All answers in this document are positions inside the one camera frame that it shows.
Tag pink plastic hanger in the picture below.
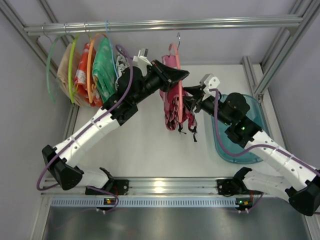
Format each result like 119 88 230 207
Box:
168 32 183 123

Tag pink camouflage trousers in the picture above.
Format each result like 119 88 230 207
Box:
159 54 200 142

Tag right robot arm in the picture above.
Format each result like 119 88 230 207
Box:
183 85 320 217

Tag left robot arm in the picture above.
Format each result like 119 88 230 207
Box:
42 60 190 191

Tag orange plastic hanger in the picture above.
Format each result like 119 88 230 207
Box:
86 33 108 104

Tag blue plastic hanger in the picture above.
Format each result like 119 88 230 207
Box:
105 20 119 79

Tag lime plastic hanger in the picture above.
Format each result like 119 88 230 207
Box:
68 33 81 104

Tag green plastic hanger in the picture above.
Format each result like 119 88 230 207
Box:
46 34 62 104

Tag black white patterned garment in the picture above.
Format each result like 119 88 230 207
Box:
115 52 129 84

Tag teal plastic bin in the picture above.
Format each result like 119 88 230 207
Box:
211 94 269 165

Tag green patterned garment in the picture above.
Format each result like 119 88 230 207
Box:
92 38 117 103

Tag orange patterned garment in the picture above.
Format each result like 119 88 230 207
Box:
74 42 103 108

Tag beige garment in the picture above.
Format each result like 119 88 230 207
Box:
57 43 87 107

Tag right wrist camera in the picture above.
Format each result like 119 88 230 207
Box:
199 73 221 97

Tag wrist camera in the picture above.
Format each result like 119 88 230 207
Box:
199 73 221 97
132 48 151 68

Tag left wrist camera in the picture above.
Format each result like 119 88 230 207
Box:
132 48 151 68

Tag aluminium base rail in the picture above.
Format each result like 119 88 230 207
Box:
41 176 283 198

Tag aluminium hanging rail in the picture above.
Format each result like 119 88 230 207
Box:
23 14 303 36

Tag grey slotted cable duct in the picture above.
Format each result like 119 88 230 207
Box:
51 197 239 208

